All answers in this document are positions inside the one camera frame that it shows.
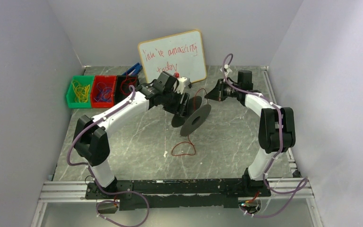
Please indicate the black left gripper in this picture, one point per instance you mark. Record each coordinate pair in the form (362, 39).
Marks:
(179, 104)

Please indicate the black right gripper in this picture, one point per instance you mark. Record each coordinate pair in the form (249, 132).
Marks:
(220, 92)

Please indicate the black perforated cable spool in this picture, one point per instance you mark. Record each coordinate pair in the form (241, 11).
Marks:
(197, 113)

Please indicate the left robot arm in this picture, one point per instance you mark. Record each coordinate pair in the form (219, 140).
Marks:
(91, 138)

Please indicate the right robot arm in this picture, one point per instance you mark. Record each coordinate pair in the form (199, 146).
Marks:
(276, 126)

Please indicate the yellow framed whiteboard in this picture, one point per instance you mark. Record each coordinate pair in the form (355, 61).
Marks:
(182, 53)

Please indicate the blue tool behind bins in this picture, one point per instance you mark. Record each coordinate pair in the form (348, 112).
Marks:
(133, 70)

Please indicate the black storage bin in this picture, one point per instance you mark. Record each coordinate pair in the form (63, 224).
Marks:
(122, 87)

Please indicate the red storage bin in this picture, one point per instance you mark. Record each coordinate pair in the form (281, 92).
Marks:
(102, 92)

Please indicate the green storage bin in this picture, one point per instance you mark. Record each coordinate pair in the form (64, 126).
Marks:
(78, 94)

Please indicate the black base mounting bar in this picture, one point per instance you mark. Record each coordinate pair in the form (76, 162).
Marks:
(138, 194)

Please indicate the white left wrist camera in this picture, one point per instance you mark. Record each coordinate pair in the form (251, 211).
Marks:
(181, 84)

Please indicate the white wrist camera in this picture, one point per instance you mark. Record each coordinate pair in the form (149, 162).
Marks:
(226, 71)
(181, 84)

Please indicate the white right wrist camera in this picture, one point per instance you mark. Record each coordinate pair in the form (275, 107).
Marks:
(226, 71)

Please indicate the aluminium frame rail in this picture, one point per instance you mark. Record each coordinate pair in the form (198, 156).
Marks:
(60, 192)

